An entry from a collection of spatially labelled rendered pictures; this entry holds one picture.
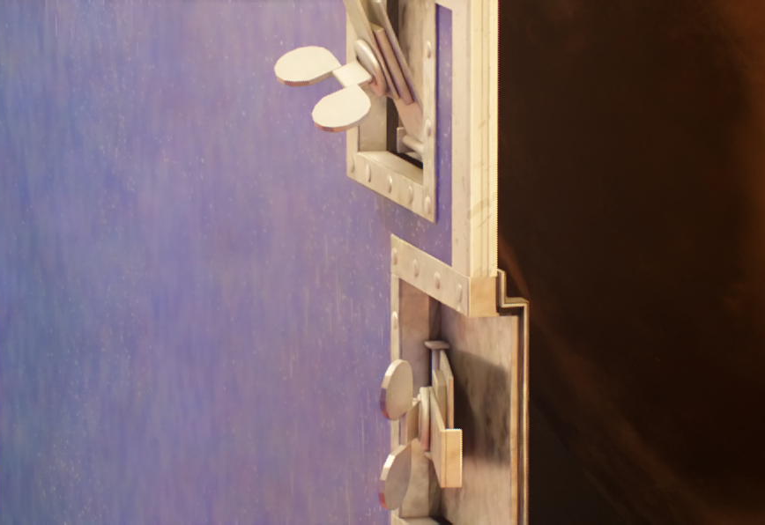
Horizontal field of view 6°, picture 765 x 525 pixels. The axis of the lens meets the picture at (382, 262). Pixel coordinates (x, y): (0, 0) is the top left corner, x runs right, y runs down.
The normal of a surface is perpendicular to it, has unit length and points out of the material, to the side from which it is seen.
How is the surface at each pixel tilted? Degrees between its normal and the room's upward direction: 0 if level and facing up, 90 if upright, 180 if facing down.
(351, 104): 29
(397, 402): 97
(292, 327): 90
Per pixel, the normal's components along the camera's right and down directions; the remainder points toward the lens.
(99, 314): -0.96, 0.04
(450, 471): 0.04, 0.16
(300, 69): -0.21, -0.79
